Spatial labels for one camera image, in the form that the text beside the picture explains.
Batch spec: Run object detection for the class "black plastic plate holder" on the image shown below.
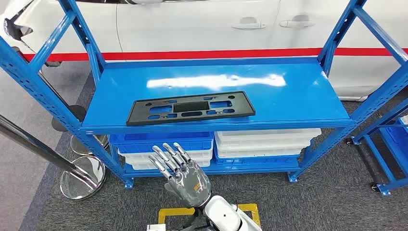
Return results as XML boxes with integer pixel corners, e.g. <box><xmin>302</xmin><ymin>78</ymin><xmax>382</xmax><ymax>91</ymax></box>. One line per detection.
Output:
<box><xmin>126</xmin><ymin>91</ymin><xmax>256</xmax><ymax>127</ymax></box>

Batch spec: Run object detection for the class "blue metal shelf rack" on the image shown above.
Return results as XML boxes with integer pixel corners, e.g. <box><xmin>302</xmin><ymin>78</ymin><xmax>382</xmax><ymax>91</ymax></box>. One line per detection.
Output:
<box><xmin>0</xmin><ymin>0</ymin><xmax>408</xmax><ymax>189</ymax></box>

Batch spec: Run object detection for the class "white plastic crate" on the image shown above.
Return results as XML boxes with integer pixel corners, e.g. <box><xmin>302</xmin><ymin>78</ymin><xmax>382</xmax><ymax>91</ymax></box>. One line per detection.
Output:
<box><xmin>214</xmin><ymin>128</ymin><xmax>322</xmax><ymax>148</ymax></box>
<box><xmin>126</xmin><ymin>158</ymin><xmax>212</xmax><ymax>171</ymax></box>
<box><xmin>118</xmin><ymin>148</ymin><xmax>214</xmax><ymax>163</ymax></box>
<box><xmin>216</xmin><ymin>145</ymin><xmax>305</xmax><ymax>159</ymax></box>

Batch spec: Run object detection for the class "blue plastic crate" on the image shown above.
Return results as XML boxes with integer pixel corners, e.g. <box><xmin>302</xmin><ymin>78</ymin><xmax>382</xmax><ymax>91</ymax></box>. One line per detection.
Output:
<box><xmin>379</xmin><ymin>118</ymin><xmax>408</xmax><ymax>167</ymax></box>
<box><xmin>109</xmin><ymin>131</ymin><xmax>214</xmax><ymax>154</ymax></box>
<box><xmin>214</xmin><ymin>150</ymin><xmax>300</xmax><ymax>167</ymax></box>

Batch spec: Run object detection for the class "white car red stripe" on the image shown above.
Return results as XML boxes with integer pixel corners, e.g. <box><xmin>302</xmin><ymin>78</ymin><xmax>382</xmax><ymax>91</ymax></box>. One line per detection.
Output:
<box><xmin>0</xmin><ymin>0</ymin><xmax>408</xmax><ymax>102</ymax></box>

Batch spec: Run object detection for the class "yellow floor tape square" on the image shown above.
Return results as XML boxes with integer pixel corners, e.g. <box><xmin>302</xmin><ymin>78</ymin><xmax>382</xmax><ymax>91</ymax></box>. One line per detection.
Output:
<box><xmin>157</xmin><ymin>203</ymin><xmax>261</xmax><ymax>231</ymax></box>

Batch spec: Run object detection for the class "blue wheeled cart rack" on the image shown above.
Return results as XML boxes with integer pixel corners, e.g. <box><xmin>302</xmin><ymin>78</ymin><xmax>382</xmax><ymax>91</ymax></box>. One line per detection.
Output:
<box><xmin>346</xmin><ymin>99</ymin><xmax>408</xmax><ymax>197</ymax></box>

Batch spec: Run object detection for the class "black base stanchion post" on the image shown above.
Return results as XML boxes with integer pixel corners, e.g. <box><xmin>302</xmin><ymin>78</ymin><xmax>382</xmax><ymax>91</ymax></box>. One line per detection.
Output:
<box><xmin>11</xmin><ymin>46</ymin><xmax>87</xmax><ymax>133</ymax></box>

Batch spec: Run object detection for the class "chrome stanchion post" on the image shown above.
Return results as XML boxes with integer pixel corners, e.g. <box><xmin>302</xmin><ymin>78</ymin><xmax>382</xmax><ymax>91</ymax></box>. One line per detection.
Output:
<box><xmin>70</xmin><ymin>134</ymin><xmax>110</xmax><ymax>157</ymax></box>
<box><xmin>0</xmin><ymin>114</ymin><xmax>106</xmax><ymax>201</ymax></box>

